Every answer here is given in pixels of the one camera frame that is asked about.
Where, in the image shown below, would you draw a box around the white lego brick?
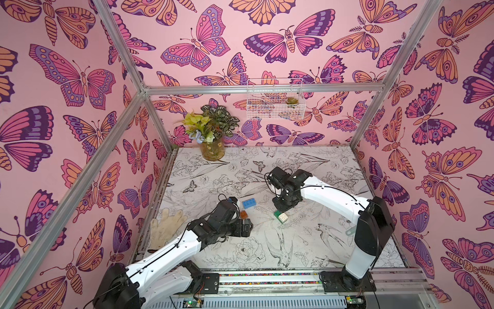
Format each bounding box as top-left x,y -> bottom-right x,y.
278,213 -> 288,224

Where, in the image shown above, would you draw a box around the blue lego brick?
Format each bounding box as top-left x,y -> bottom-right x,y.
242,198 -> 257,209

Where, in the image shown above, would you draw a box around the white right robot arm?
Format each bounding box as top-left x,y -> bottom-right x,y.
264,167 -> 395,292

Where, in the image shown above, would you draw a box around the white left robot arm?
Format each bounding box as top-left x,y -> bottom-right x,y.
89,197 -> 253,308

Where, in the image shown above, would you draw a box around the cream work glove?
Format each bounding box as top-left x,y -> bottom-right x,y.
147,209 -> 188,253

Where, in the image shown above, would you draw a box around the potted plant in glass vase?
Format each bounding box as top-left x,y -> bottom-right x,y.
182,101 -> 240,162

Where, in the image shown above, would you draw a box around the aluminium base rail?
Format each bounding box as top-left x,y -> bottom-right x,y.
107,268 -> 437,309

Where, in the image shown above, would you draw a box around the white wire basket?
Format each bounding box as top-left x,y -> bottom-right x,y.
244,92 -> 306,122

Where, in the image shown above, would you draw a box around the aluminium frame top crossbar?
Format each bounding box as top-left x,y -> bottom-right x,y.
144,83 -> 385,96

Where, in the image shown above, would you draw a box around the aluminium frame left diagonal beam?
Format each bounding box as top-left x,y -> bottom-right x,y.
1,91 -> 145,308

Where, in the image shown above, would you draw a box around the aluminium frame post back right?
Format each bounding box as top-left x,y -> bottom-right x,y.
350,0 -> 443,150

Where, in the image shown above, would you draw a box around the aluminium frame post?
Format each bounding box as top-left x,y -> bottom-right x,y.
94,1 -> 172,153
350,0 -> 443,150

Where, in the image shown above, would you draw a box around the aluminium frame post back left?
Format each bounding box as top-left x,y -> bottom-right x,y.
94,1 -> 172,153

